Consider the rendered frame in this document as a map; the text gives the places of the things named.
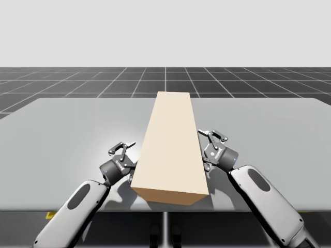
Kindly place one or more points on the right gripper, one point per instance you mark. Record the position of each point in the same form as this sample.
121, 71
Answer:
222, 156

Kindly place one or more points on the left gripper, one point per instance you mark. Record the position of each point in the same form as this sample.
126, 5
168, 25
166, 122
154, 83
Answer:
115, 169

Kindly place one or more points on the tall board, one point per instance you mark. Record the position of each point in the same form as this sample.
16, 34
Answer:
169, 144

